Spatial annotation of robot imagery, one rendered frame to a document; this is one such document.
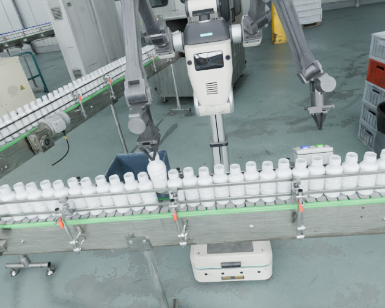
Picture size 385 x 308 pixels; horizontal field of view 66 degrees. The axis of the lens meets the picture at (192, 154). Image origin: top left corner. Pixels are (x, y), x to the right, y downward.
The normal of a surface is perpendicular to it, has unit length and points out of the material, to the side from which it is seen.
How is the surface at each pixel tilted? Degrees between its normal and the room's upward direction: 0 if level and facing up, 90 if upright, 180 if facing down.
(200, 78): 90
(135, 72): 56
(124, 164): 90
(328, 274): 0
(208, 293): 0
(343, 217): 90
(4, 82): 90
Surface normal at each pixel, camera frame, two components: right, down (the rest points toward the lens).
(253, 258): -0.15, -0.47
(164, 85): -0.36, 0.52
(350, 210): -0.06, 0.52
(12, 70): 0.92, 0.07
